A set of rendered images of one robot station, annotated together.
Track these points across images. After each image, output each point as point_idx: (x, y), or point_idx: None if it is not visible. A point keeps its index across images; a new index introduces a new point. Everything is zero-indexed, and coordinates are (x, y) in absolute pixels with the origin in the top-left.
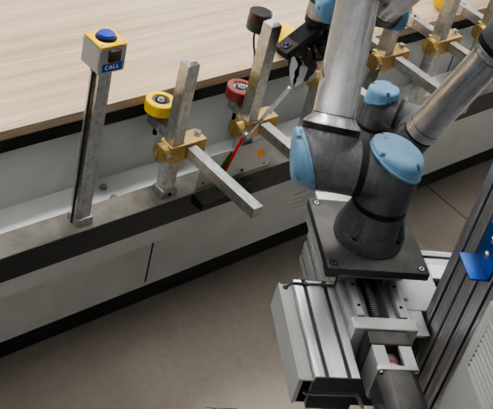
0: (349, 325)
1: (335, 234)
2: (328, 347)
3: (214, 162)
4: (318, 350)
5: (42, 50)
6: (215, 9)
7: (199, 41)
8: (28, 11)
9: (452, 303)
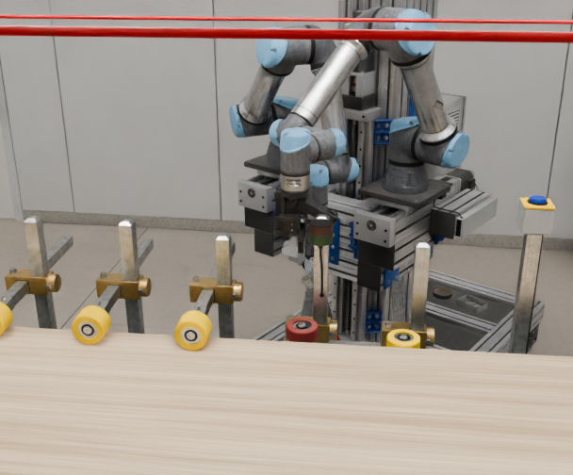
0: (450, 193)
1: (426, 190)
2: (469, 196)
3: (395, 310)
4: (477, 197)
5: (489, 423)
6: (184, 412)
7: (273, 379)
8: None
9: None
